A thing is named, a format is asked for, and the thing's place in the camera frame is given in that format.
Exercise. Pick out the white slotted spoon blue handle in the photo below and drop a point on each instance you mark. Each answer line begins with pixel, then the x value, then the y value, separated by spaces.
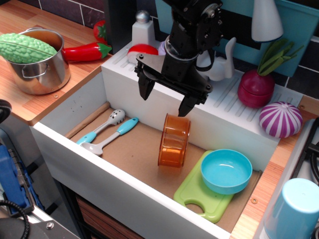
pixel 115 118

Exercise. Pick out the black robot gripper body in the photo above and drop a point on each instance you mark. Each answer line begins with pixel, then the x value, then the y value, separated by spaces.
pixel 176 69

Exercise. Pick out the stainless steel pot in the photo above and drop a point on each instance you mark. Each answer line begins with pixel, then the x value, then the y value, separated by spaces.
pixel 46 76

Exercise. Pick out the teal backsplash panel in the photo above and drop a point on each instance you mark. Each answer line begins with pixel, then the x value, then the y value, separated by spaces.
pixel 299 23

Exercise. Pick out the red strawberry toy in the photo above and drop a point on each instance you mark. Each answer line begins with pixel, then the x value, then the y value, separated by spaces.
pixel 99 31

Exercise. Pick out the white toy sink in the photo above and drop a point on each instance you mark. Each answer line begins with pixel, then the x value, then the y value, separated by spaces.
pixel 126 181

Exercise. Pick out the light blue plastic cup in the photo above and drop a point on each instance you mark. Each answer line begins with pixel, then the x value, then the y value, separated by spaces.
pixel 295 212

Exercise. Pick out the white toy faucet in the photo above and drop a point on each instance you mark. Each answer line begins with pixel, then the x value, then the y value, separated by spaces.
pixel 217 68

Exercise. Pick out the blue clamp tool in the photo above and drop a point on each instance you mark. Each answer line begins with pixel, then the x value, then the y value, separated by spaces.
pixel 14 177

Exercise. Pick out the purple striped onion toy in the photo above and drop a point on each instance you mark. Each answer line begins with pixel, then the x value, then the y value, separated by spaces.
pixel 280 119

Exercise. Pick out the green plastic cutting board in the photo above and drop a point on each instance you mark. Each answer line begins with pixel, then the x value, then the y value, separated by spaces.
pixel 194 191

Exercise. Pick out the red chili pepper toy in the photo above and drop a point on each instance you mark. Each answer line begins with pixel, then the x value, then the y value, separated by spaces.
pixel 89 52

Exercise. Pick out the red beet toy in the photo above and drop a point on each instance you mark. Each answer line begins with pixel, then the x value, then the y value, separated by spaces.
pixel 257 86

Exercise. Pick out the orange translucent plastic pot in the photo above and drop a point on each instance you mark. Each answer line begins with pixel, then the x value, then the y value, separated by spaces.
pixel 174 141

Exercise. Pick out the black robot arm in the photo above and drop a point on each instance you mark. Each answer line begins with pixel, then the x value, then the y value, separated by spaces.
pixel 195 29

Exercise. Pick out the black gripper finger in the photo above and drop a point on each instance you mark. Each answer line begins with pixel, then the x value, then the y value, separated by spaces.
pixel 186 105
pixel 146 86

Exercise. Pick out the red white sushi toy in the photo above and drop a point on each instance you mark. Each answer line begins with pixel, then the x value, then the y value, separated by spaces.
pixel 140 49

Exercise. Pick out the green bitter melon toy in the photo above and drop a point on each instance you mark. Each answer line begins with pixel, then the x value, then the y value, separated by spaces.
pixel 22 49

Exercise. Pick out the white cone lamp shade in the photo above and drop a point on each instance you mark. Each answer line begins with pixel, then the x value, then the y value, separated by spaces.
pixel 266 22

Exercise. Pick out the white salt shaker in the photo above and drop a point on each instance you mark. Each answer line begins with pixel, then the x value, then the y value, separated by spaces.
pixel 143 31

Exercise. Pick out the blue plastic bowl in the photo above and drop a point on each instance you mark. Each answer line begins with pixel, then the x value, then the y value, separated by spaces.
pixel 226 171

